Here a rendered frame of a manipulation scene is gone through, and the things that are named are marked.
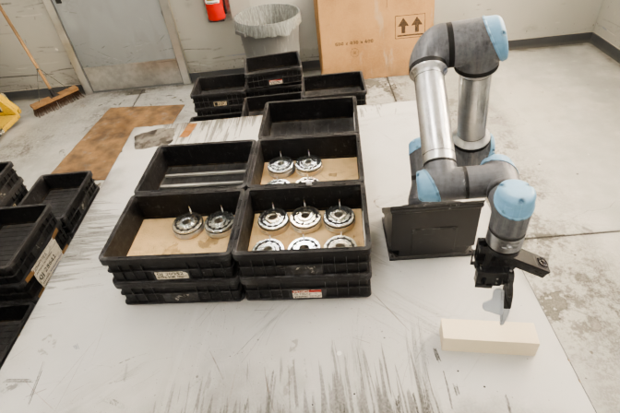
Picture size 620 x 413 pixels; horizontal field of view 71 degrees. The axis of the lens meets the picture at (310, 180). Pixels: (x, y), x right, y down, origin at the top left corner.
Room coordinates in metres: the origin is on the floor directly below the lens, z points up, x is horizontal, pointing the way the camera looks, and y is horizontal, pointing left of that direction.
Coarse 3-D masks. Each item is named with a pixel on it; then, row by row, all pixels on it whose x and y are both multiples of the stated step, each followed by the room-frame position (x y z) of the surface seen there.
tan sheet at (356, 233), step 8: (256, 216) 1.11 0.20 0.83; (360, 216) 1.05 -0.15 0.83; (256, 224) 1.07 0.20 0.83; (360, 224) 1.01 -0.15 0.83; (256, 232) 1.03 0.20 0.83; (288, 232) 1.01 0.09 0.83; (296, 232) 1.01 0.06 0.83; (320, 232) 1.00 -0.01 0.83; (328, 232) 0.99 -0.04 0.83; (344, 232) 0.98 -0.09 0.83; (352, 232) 0.98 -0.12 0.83; (360, 232) 0.97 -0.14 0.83; (256, 240) 1.00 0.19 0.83; (280, 240) 0.99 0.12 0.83; (288, 240) 0.98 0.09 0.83; (320, 240) 0.96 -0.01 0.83; (360, 240) 0.94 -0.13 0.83; (248, 248) 0.97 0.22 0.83
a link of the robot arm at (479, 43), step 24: (456, 24) 1.07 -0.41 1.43; (480, 24) 1.05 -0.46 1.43; (504, 24) 1.04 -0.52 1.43; (456, 48) 1.03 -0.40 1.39; (480, 48) 1.02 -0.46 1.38; (504, 48) 1.01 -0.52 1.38; (456, 72) 1.08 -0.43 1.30; (480, 72) 1.03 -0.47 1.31; (480, 96) 1.06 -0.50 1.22; (480, 120) 1.07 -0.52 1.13; (456, 144) 1.11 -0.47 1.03; (480, 144) 1.08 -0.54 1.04
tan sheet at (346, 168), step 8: (328, 160) 1.38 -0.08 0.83; (336, 160) 1.38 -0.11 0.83; (344, 160) 1.37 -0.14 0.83; (352, 160) 1.36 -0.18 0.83; (264, 168) 1.39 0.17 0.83; (328, 168) 1.33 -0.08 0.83; (336, 168) 1.33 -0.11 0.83; (344, 168) 1.32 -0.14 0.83; (352, 168) 1.32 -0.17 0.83; (264, 176) 1.33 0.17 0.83; (296, 176) 1.31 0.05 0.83; (320, 176) 1.29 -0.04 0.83; (328, 176) 1.28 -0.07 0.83; (336, 176) 1.28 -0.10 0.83; (344, 176) 1.27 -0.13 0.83; (352, 176) 1.27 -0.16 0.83
